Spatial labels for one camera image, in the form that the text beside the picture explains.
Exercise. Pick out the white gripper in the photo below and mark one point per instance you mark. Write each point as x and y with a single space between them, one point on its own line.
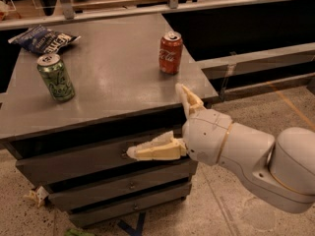
206 136

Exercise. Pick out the green soda can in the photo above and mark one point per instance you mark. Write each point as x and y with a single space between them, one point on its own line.
54 74

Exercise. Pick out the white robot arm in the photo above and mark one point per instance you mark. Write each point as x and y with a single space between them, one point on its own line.
279 170

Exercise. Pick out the red coke can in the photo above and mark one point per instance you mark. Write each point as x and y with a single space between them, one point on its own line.
170 51

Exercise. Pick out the top grey drawer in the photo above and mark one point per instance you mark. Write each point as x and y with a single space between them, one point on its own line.
66 155

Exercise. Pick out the grey drawer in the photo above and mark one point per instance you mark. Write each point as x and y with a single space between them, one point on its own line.
132 178
139 203
66 155

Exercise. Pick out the grey drawer cabinet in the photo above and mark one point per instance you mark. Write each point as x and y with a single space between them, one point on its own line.
114 69

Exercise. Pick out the bottom grey drawer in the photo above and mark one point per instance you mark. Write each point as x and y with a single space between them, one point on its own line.
139 203

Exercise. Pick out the middle grey drawer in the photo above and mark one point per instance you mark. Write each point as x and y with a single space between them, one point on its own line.
132 178

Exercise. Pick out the grey metal railing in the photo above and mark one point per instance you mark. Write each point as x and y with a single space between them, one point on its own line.
251 35

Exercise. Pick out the green object on floor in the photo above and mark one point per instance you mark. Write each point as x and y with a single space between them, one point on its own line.
76 232

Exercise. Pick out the crumpled paper scrap on floor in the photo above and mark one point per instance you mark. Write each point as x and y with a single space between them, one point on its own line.
38 195

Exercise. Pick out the blue kettle chips bag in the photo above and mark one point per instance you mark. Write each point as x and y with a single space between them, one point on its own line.
41 40

